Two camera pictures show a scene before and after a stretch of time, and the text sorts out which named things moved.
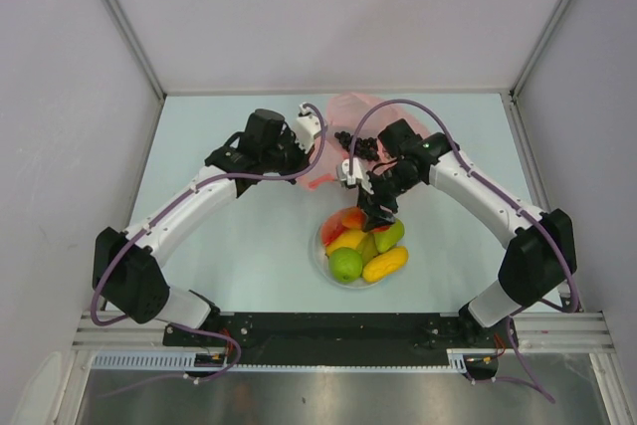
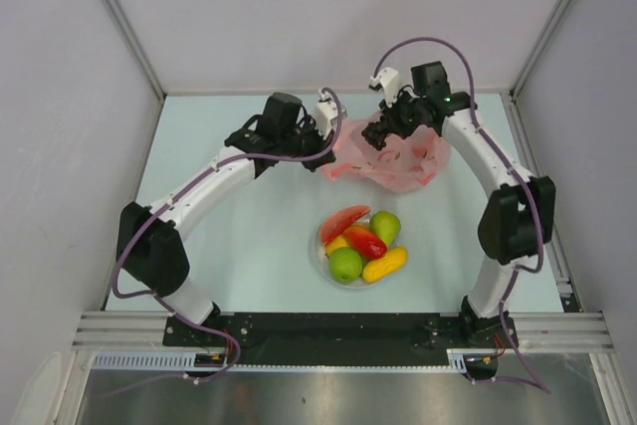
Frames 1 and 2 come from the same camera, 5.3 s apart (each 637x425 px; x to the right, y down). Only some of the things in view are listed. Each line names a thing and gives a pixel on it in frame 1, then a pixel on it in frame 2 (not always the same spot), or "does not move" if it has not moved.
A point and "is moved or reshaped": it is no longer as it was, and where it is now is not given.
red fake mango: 355,219 → 368,244
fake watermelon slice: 333,223 does not move
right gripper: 369,194 → 392,123
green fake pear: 386,239 does not move
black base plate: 334,337 does not move
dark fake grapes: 365,148 → 375,133
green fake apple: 345,264 does not move
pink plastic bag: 361,114 is moved or reshaped
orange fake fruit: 381,265 does not move
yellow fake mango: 348,238 does not move
